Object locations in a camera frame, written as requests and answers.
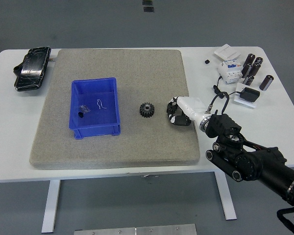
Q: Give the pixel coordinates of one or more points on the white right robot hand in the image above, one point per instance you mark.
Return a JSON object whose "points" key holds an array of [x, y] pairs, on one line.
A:
{"points": [[188, 106]]}

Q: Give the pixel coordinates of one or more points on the large black gear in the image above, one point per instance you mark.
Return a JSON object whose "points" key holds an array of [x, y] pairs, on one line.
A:
{"points": [[147, 110]]}

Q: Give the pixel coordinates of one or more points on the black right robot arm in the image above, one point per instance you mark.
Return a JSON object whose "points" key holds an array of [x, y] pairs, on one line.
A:
{"points": [[259, 166]]}

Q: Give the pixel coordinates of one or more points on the blue plastic box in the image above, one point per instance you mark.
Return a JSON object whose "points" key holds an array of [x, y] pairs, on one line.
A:
{"points": [[95, 122]]}

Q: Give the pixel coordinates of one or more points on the small black nut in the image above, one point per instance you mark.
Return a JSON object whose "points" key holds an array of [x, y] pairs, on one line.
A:
{"points": [[80, 114]]}

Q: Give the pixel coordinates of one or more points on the small black cube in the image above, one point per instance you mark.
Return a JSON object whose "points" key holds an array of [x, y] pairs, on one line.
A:
{"points": [[207, 61]]}

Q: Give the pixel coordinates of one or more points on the white socket plate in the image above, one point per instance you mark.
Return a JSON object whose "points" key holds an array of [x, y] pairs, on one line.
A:
{"points": [[240, 101]]}

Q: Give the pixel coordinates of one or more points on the white circuit breaker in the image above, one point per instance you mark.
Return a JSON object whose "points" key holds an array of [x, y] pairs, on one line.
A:
{"points": [[229, 72]]}

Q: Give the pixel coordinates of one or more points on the black power adapter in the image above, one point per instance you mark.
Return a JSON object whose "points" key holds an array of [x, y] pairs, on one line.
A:
{"points": [[250, 94]]}

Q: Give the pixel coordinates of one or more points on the grey-brown felt mat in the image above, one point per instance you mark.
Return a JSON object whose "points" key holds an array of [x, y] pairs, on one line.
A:
{"points": [[127, 73]]}

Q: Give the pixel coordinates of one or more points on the white table leg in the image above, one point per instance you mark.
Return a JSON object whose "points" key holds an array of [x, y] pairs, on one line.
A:
{"points": [[226, 195], [50, 205]]}

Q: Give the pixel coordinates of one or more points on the black floor socket cover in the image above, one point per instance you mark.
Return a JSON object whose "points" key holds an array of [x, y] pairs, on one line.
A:
{"points": [[147, 2], [149, 9]]}

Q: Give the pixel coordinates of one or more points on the silver metal plate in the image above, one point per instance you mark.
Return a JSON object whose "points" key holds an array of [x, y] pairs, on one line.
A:
{"points": [[134, 230]]}

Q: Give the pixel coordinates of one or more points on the black wrapped device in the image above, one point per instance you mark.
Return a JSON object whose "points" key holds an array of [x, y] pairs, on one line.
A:
{"points": [[31, 68]]}

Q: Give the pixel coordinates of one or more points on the white wall switch panel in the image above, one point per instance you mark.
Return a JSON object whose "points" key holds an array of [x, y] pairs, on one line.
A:
{"points": [[226, 52]]}

